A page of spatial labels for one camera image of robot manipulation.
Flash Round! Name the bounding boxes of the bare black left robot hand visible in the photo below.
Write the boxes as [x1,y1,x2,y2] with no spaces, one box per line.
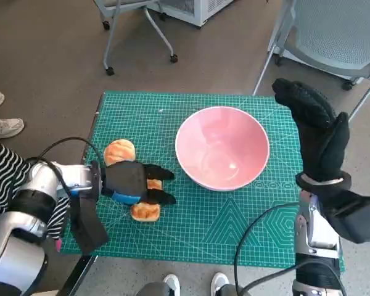
[100,160,177,207]

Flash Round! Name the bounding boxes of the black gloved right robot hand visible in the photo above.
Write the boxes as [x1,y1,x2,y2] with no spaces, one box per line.
[271,77,350,183]

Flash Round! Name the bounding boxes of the round toy bread bun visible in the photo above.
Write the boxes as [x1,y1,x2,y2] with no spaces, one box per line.
[103,139,136,166]

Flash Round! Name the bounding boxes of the braided toy bread loaf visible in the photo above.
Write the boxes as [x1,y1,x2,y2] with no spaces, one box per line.
[129,178,163,222]

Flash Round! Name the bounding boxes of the pink bowl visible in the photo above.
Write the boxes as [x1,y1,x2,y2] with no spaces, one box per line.
[175,106,271,192]

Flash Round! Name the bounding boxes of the green cutting mat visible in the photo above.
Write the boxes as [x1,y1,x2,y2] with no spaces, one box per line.
[61,91,346,273]

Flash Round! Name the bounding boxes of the grey mesh chair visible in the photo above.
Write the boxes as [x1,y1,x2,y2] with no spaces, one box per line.
[252,0,370,123]

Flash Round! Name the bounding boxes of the white shoe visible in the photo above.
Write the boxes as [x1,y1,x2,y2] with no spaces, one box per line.
[162,273,181,296]
[210,271,231,296]

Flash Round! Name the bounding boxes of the grey chair with casters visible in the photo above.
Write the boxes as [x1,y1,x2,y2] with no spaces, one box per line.
[94,0,178,76]

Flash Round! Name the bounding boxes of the person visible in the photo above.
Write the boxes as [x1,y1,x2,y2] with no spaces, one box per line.
[0,135,72,244]

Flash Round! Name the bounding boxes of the white cabinet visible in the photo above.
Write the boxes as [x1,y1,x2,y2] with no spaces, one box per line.
[146,0,235,28]

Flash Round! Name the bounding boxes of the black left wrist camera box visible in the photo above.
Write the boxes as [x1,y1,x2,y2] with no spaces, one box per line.
[70,195,109,255]

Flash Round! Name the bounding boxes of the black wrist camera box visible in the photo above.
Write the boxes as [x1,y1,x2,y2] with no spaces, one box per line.
[322,187,370,244]
[70,195,109,255]

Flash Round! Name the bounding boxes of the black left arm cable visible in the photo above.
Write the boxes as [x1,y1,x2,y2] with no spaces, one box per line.
[23,136,104,198]

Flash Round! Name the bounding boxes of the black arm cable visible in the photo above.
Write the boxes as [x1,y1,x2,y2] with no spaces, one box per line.
[234,202,348,296]
[23,136,104,198]

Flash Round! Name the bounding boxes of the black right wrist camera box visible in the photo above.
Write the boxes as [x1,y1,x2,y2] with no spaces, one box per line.
[322,187,370,244]

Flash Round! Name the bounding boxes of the metal table frame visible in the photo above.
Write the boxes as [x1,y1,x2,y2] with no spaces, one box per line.
[60,255,98,296]

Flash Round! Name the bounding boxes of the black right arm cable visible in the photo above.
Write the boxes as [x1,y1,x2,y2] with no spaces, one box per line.
[234,202,348,296]

